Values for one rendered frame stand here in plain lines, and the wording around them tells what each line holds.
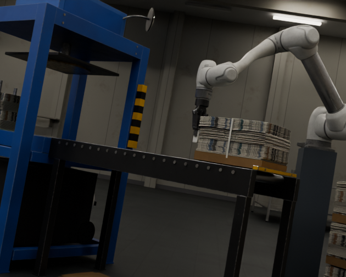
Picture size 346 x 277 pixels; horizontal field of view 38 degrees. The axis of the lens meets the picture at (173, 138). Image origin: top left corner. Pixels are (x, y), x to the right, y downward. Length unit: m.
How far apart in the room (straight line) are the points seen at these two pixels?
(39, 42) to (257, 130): 1.36
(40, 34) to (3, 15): 0.42
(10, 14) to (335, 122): 2.05
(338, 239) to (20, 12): 2.24
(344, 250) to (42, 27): 2.06
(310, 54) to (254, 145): 0.76
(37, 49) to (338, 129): 1.79
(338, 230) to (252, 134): 0.80
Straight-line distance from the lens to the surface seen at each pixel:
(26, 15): 3.17
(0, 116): 3.75
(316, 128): 3.22
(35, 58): 2.98
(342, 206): 2.86
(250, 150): 2.37
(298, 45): 2.88
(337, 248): 2.88
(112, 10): 3.57
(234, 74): 2.55
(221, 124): 2.46
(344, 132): 3.07
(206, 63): 2.71
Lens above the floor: 0.77
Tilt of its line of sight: 3 degrees up
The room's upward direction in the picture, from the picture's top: 10 degrees clockwise
